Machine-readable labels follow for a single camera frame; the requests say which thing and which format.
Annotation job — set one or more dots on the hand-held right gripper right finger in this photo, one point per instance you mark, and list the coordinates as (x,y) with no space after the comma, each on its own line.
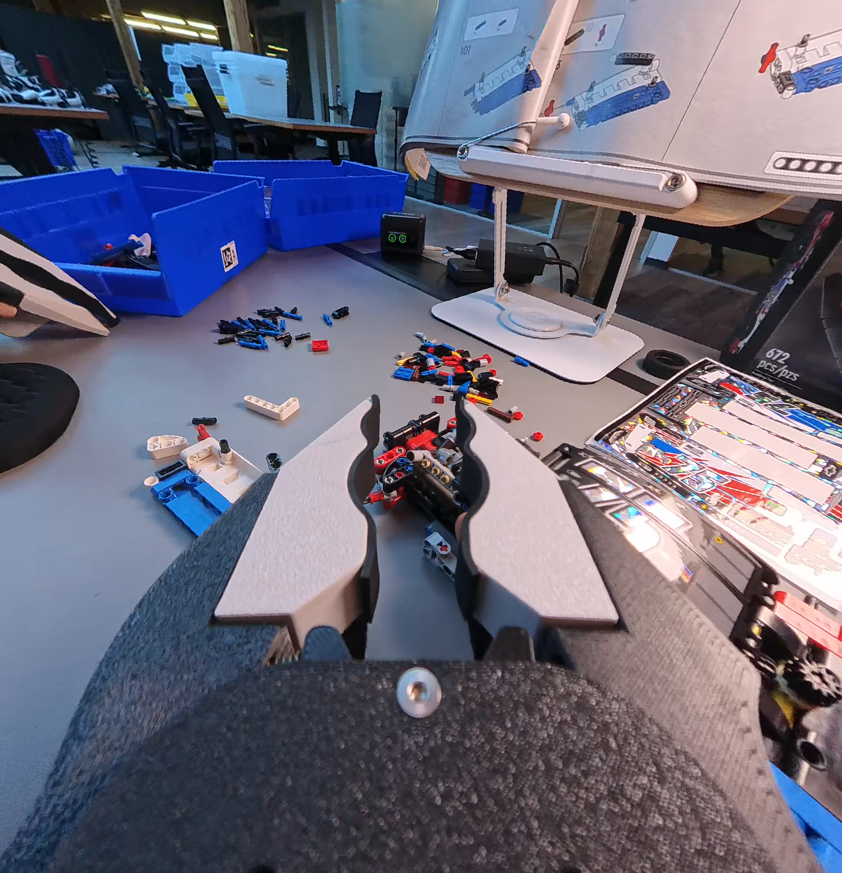
(537,545)

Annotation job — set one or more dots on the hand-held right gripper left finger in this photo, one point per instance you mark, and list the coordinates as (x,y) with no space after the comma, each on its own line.
(305,532)

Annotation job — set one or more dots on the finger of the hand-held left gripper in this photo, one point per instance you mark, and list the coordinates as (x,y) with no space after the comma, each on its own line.
(59,317)
(5,249)

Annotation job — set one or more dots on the blue and white lego assembly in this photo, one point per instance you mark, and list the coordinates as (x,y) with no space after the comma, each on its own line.
(189,505)

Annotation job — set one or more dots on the white L-shaped lego beam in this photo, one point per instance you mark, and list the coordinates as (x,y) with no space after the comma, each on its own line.
(288,409)

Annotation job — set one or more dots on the small white lego connector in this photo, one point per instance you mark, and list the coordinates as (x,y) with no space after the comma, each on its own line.
(163,450)

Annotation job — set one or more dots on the lego pieces in bin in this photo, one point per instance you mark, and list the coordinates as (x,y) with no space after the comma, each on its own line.
(124,254)

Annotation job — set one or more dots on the partly built lego car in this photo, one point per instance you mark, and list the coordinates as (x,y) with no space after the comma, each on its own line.
(421,477)

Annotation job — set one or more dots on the brown lego axle piece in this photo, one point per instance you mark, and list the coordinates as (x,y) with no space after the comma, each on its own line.
(506,414)

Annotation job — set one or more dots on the pile of mixed lego pieces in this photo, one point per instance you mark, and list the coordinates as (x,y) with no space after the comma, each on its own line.
(448,368)

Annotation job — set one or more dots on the small black lego tyre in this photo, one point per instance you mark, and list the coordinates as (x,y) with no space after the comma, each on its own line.
(649,365)

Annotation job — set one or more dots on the black lego box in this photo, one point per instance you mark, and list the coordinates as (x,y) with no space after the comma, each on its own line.
(803,327)

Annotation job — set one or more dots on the lego instruction booklet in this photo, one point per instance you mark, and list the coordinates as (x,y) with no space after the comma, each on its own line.
(700,102)

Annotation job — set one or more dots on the blue plastic crate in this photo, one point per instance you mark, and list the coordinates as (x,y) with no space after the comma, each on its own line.
(56,147)

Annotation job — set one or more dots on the blue plastic bin with label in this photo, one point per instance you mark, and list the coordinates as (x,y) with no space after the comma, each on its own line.
(189,232)

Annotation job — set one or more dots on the pile of black white items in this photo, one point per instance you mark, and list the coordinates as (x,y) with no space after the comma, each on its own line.
(25,85)

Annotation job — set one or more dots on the pile of blue black pins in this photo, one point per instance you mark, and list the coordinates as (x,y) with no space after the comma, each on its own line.
(257,327)

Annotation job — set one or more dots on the white book stand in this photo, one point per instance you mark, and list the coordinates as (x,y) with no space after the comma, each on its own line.
(564,341)

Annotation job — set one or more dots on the holographic sticker sheet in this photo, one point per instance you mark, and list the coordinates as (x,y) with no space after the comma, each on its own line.
(735,436)

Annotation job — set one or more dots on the black office chair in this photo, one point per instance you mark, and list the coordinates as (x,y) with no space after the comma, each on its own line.
(209,116)
(365,112)

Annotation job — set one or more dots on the small black power adapter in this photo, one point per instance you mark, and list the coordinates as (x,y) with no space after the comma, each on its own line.
(465,271)

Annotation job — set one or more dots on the large black power adapter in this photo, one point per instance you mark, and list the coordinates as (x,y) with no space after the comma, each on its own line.
(523,259)

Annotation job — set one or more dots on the black device with green lights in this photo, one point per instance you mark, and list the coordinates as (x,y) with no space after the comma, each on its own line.
(402,225)

